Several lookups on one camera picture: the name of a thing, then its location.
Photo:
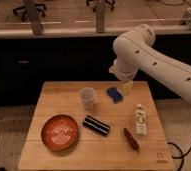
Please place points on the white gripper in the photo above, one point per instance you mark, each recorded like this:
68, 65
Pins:
127, 87

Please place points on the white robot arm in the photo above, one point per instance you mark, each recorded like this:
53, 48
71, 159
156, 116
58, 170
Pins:
134, 52

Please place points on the blue sponge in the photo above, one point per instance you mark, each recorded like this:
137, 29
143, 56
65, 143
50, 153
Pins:
114, 94

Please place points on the small white bottle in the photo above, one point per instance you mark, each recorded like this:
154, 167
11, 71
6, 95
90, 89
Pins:
140, 121

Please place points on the clear plastic cup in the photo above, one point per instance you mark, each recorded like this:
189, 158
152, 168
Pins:
88, 96

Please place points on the black rectangular box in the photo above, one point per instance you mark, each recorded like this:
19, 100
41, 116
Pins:
96, 125

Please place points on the brown red utensil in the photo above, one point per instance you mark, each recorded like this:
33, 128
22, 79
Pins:
130, 139

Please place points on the orange round plate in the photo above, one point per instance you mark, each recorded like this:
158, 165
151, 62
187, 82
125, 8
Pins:
59, 132

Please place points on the office chair centre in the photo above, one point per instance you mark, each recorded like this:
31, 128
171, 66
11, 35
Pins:
101, 3

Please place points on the office chair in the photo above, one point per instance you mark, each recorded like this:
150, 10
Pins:
101, 3
30, 9

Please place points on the dark counter partition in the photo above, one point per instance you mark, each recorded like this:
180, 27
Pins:
26, 63

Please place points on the office chair left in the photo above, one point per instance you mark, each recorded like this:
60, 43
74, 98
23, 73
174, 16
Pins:
30, 9

